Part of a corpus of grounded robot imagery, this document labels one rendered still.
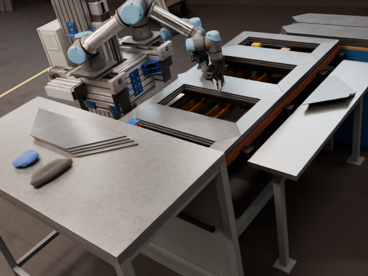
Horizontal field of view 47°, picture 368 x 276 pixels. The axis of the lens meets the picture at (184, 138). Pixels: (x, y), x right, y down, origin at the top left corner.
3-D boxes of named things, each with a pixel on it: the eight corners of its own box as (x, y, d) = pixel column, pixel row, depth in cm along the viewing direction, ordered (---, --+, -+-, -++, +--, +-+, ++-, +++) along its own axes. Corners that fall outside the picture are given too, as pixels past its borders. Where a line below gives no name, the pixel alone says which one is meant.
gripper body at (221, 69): (229, 74, 251) (226, 55, 245) (220, 80, 246) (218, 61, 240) (218, 72, 256) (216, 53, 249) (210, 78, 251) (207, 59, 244)
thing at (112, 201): (225, 160, 171) (224, 152, 169) (120, 265, 135) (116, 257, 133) (40, 102, 248) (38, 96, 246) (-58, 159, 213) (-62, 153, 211)
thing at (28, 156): (29, 151, 196) (26, 146, 195) (45, 154, 192) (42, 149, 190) (10, 167, 188) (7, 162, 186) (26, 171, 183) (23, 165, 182)
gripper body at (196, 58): (191, 63, 274) (188, 45, 268) (199, 57, 279) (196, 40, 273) (201, 64, 270) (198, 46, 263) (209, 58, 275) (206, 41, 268)
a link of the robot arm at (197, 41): (189, 46, 250) (207, 44, 248) (187, 54, 241) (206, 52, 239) (187, 34, 246) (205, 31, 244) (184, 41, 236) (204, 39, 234)
